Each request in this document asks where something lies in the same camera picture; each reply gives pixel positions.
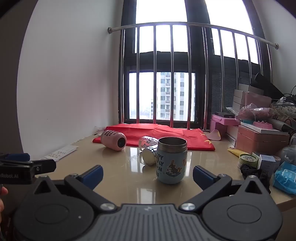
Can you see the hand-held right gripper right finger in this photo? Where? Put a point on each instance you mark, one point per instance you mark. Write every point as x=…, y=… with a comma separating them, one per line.
x=201, y=176

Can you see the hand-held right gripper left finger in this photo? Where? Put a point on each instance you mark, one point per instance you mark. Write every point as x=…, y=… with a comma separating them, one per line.
x=93, y=174

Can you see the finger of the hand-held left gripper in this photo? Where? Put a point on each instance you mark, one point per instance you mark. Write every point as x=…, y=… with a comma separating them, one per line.
x=45, y=167
x=13, y=157

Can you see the pink cup with black print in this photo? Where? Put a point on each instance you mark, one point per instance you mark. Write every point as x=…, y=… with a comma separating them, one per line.
x=113, y=140

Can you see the white and pink patterned cup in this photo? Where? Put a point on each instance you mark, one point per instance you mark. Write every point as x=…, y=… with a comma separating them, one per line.
x=148, y=151

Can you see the blue cartoon print cup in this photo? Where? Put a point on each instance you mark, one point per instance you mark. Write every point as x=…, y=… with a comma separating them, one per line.
x=171, y=162

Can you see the person's left hand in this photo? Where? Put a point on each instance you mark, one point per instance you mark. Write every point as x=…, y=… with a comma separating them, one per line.
x=2, y=199

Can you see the white remote control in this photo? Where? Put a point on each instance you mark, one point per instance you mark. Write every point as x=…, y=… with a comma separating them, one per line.
x=61, y=153

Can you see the yellow tube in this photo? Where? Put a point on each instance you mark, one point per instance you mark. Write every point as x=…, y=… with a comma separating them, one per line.
x=235, y=152

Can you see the pink scoop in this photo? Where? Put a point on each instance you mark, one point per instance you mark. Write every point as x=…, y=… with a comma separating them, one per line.
x=215, y=135

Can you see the green round tin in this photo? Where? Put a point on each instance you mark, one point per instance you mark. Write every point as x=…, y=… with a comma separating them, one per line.
x=248, y=161

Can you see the black cloth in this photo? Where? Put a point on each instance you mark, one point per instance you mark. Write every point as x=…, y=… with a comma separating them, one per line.
x=254, y=172

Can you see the pink drawer box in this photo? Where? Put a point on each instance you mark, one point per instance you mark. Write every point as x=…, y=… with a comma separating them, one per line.
x=219, y=122

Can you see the red cloth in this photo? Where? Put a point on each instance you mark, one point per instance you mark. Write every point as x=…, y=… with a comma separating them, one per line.
x=161, y=133

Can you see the black flat case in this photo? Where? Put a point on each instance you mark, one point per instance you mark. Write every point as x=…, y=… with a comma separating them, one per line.
x=224, y=114

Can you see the small white box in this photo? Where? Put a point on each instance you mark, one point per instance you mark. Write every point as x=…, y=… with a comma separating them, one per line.
x=266, y=164

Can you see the large pink box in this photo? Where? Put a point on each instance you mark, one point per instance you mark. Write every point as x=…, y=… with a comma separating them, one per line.
x=259, y=143

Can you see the flat white box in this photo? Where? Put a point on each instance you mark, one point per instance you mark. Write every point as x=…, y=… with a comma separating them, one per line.
x=268, y=132

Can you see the pink toothed tray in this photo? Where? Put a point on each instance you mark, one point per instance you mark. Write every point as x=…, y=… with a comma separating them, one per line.
x=263, y=125

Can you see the clear plastic bag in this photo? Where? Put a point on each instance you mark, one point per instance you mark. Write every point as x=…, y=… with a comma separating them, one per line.
x=254, y=112

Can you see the blue wipes packet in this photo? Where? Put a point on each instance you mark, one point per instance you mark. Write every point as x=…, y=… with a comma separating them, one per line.
x=285, y=178

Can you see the apartment building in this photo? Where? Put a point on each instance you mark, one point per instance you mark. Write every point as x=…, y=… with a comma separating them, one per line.
x=175, y=95

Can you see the stack of white boxes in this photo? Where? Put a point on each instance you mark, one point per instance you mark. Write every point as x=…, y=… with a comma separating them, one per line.
x=238, y=97

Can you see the grey plastic bag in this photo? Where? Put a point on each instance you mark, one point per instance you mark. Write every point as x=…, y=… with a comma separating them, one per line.
x=288, y=154

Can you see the pink cardboard box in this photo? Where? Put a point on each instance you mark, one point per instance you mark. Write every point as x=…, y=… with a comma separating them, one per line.
x=257, y=98

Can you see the black folded board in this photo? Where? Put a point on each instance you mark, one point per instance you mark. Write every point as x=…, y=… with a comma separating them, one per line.
x=266, y=85

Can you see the metal window railing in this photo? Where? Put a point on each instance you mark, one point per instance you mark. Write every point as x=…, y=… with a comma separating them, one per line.
x=185, y=25

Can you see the black window frame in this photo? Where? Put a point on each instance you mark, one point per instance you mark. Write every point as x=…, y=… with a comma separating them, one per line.
x=196, y=62

